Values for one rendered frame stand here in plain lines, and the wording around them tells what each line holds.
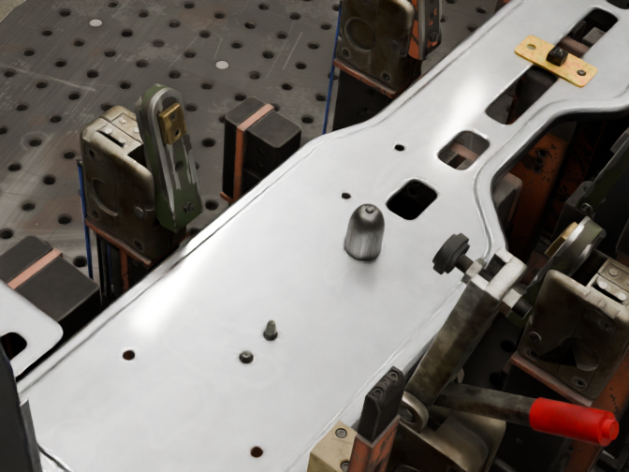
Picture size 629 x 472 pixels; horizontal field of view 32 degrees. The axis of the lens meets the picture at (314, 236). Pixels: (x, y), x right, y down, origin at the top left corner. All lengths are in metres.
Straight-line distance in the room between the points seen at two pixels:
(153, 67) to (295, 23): 0.23
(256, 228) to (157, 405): 0.20
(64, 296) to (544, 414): 0.42
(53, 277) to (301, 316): 0.21
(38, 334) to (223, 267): 0.16
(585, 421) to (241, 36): 1.03
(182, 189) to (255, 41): 0.69
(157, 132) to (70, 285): 0.15
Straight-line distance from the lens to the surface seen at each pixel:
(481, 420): 0.81
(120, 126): 0.98
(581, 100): 1.14
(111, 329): 0.89
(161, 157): 0.92
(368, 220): 0.92
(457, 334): 0.71
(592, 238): 0.86
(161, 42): 1.62
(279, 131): 1.06
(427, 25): 1.16
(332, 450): 0.76
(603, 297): 0.88
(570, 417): 0.72
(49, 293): 0.94
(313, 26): 1.65
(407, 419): 0.79
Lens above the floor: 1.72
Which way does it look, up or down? 49 degrees down
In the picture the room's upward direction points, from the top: 8 degrees clockwise
